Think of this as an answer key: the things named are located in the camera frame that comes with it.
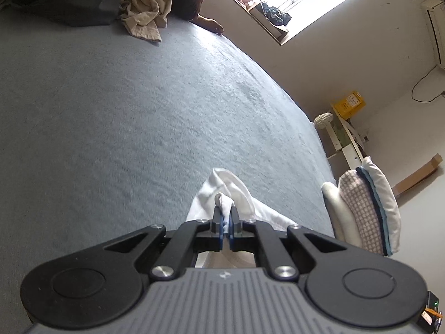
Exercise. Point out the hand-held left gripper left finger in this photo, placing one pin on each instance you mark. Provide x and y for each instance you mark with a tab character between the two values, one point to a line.
219	229

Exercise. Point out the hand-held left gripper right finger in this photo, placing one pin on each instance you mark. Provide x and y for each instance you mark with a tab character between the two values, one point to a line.
233	229

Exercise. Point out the white shirt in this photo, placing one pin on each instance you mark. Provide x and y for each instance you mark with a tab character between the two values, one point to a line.
229	188

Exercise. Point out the dark clothes pile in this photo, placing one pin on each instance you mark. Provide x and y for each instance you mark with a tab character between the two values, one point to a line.
276	14

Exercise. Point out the white desk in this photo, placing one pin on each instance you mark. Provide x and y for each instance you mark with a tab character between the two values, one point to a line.
351	149

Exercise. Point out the cream bedpost finial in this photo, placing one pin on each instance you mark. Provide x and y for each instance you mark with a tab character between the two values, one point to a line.
323	119

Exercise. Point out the folded light blue garment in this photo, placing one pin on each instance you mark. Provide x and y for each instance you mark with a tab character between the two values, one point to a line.
377	215

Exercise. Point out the folded white garment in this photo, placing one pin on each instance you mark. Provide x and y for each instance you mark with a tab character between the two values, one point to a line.
384	201

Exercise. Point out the yellow box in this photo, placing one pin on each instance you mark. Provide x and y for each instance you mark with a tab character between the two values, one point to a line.
349	106

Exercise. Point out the long flat cardboard box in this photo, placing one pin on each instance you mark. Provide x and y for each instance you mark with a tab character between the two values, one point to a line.
417	177

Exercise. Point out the crumpled beige garment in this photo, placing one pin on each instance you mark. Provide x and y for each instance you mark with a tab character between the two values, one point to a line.
146	10

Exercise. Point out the white air conditioner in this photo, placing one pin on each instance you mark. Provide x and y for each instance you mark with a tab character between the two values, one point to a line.
434	31

